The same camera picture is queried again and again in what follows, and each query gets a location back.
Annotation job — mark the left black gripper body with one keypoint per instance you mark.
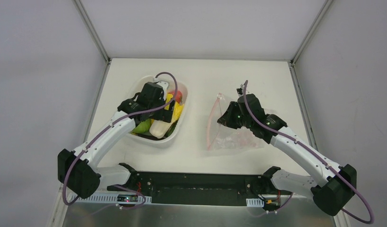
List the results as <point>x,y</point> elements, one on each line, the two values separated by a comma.
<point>163,113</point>

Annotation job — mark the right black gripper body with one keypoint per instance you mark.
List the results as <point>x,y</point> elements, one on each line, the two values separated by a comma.
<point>228,116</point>

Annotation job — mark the red apple toy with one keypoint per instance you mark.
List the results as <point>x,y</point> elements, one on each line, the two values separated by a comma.
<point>178,97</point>

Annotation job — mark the white plastic basket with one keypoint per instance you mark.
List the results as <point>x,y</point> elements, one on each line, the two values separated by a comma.
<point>168,141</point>

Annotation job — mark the yellow napa cabbage toy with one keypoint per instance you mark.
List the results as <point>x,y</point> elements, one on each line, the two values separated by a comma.
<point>162,128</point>

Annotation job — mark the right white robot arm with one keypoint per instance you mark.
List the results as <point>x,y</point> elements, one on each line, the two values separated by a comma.
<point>328,183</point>

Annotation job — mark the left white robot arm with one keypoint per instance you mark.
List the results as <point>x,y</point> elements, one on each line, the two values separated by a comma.
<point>78,169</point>

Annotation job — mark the green round vegetable toy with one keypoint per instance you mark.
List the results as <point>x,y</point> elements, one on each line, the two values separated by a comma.
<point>143,127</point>

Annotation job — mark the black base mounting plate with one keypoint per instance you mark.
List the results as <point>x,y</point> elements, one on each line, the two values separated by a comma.
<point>201,189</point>

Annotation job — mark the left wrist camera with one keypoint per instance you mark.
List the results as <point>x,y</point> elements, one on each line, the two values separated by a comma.
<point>164,84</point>

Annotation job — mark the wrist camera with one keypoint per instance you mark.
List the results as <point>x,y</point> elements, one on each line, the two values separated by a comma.
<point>241,90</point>
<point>164,84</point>

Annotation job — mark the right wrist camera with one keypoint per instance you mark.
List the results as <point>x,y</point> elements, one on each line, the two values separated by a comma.
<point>241,90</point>

